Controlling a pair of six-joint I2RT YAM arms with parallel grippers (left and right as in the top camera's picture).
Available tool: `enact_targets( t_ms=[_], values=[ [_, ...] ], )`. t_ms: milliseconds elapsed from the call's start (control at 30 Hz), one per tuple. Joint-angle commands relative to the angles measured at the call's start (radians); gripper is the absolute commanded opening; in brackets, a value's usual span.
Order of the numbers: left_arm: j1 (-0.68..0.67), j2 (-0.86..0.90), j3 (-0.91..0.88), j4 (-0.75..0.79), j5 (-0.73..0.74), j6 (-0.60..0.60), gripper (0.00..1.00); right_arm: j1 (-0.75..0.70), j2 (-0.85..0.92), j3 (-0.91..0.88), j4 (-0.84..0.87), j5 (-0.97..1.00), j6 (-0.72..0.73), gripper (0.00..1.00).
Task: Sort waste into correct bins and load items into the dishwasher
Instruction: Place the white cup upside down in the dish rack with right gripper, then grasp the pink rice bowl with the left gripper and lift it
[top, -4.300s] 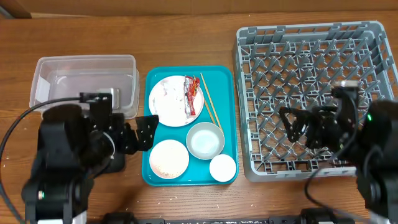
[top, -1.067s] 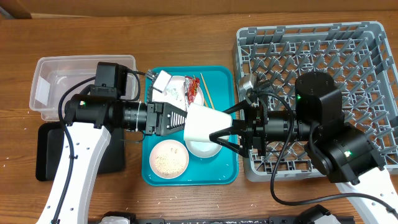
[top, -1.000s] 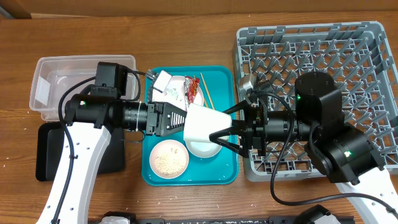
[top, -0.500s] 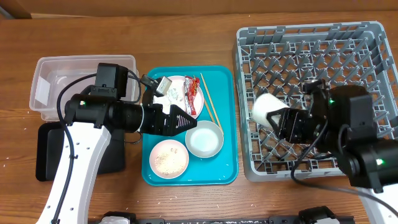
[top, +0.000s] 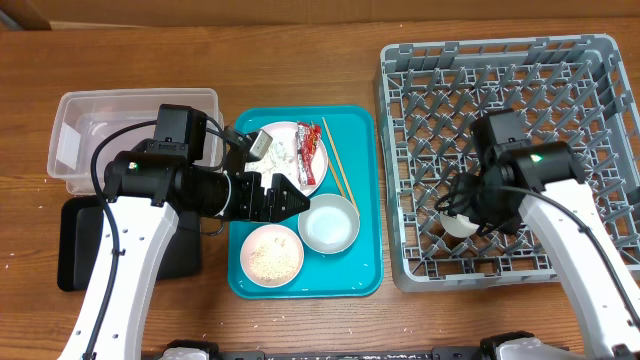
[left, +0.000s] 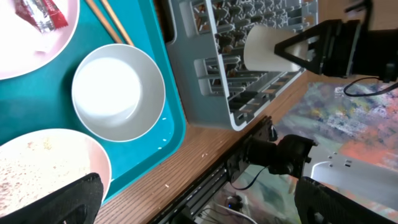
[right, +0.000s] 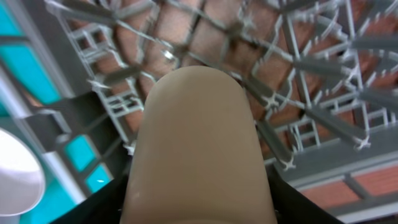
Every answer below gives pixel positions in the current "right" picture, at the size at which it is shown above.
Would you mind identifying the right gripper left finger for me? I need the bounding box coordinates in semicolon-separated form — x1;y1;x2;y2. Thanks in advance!
51;175;128;224

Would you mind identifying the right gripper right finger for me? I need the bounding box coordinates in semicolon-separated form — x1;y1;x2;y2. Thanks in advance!
267;165;343;224

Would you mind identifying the white cup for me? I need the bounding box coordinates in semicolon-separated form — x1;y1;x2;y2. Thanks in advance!
121;66;277;223

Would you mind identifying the grey bowl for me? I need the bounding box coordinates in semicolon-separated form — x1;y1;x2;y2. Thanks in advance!
1;129;46;217

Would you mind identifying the teal serving tray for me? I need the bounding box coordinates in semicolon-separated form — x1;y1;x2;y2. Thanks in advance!
1;1;119;223

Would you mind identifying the grey dish rack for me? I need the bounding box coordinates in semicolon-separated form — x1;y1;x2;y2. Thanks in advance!
43;1;397;223

